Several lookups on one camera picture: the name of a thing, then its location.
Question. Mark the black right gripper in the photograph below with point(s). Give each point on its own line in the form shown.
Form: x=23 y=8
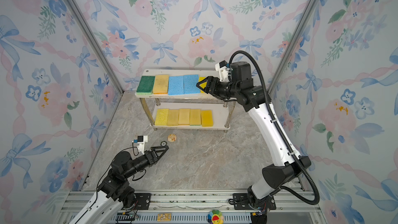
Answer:
x=211 y=81

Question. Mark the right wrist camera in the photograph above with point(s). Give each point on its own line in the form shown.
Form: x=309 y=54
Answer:
x=223 y=70

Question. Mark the small yellow tag board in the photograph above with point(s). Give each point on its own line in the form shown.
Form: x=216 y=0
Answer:
x=164 y=217

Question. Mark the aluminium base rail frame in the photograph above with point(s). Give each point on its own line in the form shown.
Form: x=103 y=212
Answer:
x=193 y=206

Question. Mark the aluminium right corner post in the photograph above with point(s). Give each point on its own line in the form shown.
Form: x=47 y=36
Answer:
x=296 y=35

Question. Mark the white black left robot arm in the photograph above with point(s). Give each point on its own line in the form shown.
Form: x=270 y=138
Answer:
x=114 y=192

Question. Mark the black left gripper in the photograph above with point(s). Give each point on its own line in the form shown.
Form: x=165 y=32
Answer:
x=151 y=156

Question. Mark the aluminium corner post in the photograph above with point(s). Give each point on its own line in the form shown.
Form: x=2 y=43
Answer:
x=89 y=35
x=296 y=35

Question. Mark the blue sponge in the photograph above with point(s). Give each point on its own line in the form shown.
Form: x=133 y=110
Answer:
x=190 y=84
x=176 y=85

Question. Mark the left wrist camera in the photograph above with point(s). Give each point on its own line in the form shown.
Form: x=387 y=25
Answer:
x=138 y=145

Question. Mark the green scouring sponge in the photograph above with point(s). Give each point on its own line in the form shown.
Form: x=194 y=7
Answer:
x=146 y=85

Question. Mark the bright yellow cellulose sponge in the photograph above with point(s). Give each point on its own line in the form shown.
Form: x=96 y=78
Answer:
x=161 y=117

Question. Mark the yellow green-backed sponge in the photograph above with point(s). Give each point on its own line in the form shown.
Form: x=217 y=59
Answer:
x=195 y=117

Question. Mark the pale yellow sponge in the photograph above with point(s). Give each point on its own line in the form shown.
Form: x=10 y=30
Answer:
x=161 y=84
x=172 y=118

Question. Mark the aluminium left corner post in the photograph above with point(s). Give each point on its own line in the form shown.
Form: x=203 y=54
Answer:
x=89 y=35

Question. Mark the bright yellow foam sponge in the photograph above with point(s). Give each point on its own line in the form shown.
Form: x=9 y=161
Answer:
x=204 y=82

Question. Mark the white two-tier metal shelf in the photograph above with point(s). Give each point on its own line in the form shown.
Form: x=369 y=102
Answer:
x=221 y=111

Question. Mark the colourful round toy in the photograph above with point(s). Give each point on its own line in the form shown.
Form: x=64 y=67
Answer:
x=215 y=217

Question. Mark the yellow orange-backed sponge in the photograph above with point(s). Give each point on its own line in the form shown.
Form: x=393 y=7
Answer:
x=184 y=116

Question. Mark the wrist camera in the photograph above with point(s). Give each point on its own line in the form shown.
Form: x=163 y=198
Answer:
x=223 y=70
x=138 y=145

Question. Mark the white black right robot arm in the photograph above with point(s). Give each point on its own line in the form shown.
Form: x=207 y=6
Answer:
x=288 y=163

